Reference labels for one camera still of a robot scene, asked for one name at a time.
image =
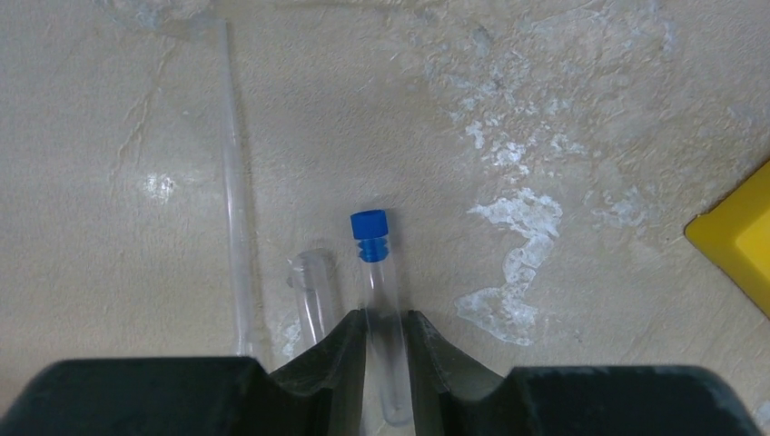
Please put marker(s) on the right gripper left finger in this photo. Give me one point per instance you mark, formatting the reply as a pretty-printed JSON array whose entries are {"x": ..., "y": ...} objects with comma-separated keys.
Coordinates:
[{"x": 317, "y": 393}]

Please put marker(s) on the yellow test tube rack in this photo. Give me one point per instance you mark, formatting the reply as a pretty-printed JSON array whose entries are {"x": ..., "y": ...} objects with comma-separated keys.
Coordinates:
[{"x": 734, "y": 236}]

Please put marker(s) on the thin glass stirring rod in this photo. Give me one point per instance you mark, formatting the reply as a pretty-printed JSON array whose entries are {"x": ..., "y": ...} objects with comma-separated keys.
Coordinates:
[{"x": 236, "y": 201}]

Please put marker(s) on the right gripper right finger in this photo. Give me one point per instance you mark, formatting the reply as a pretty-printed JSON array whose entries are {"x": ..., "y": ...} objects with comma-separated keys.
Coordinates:
[{"x": 454, "y": 394}]

